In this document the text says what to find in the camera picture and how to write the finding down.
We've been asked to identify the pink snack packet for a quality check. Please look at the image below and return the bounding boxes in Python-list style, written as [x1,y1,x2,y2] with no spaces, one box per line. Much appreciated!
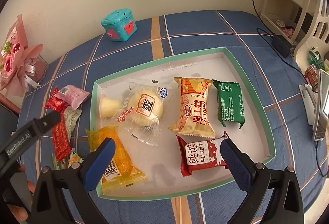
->
[54,84,92,110]

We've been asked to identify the green and white box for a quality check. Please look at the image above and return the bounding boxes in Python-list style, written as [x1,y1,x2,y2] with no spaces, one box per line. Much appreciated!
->
[308,47,326,69]

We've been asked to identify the small green and yellow packet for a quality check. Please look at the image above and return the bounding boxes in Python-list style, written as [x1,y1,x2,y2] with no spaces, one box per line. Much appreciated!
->
[51,148,85,170]

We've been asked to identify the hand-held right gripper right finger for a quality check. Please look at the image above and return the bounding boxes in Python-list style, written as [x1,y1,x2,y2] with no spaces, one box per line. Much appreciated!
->
[220,138,305,224]

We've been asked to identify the white and green snack packet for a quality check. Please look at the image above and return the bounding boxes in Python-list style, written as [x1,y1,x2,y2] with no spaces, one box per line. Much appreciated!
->
[62,106,83,141]

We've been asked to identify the shiny red snack packet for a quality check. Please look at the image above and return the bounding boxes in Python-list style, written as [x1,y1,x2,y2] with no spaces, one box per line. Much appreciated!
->
[44,87,68,113]

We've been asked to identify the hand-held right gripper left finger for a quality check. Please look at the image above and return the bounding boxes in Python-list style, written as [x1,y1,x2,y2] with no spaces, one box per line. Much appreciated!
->
[30,137,116,224]

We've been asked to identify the colourful tape rolls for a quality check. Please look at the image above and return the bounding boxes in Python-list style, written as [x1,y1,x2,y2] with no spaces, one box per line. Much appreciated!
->
[305,64,319,91]

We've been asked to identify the yellow cake roll packet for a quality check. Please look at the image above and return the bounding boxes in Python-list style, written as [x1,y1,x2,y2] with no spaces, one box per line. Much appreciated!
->
[168,77,216,138]

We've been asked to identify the blue plaid cloth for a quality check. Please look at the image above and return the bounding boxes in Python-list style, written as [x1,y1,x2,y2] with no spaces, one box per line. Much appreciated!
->
[19,9,329,224]

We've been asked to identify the person's left hand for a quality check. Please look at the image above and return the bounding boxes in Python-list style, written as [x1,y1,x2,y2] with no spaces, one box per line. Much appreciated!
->
[5,164,36,219]

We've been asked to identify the teal toy box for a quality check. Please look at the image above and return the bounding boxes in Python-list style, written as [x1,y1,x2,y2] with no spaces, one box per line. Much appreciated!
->
[101,7,137,42]

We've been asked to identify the pale yellow jelly cup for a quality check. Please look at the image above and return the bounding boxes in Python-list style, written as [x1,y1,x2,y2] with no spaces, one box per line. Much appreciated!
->
[99,94,122,119]

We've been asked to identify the pink paper flower bouquet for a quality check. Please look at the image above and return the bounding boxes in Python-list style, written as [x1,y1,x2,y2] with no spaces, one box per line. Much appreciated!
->
[0,15,44,97]

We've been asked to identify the red and white biscuit packet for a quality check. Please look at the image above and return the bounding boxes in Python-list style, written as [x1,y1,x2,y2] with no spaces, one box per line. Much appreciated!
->
[176,132,230,178]

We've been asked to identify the clear packet with round bun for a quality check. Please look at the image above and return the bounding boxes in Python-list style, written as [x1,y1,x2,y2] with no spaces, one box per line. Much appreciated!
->
[117,80,173,147]

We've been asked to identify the white tray with teal rim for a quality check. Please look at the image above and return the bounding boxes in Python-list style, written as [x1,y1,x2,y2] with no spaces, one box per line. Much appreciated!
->
[89,47,276,201]

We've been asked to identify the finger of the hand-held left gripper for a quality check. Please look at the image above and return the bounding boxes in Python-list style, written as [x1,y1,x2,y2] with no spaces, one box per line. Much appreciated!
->
[31,108,61,137]

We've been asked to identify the orange transparent snack packet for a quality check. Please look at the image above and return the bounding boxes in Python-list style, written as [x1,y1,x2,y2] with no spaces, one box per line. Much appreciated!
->
[86,125,148,194]

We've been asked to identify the phone with pale case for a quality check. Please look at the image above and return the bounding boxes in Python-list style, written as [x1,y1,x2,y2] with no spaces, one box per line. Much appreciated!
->
[312,69,329,141]

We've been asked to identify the white phone stand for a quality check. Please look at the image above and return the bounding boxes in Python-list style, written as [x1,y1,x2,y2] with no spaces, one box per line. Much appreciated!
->
[299,83,319,125]

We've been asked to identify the dark green snack packet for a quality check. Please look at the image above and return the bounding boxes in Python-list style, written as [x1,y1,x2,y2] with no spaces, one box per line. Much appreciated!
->
[213,80,246,129]

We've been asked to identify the white chair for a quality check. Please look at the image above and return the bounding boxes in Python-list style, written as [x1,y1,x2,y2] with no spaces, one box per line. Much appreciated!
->
[293,0,329,70]

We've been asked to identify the flat red snack packet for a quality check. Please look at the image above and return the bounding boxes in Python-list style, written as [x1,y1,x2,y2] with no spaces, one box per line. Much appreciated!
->
[51,121,72,162]

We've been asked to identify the black power adapter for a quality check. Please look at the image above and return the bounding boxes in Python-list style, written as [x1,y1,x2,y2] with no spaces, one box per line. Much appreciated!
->
[271,35,295,58]

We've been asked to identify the square glass vase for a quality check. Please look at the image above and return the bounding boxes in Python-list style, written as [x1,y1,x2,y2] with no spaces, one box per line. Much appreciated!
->
[23,54,49,87]

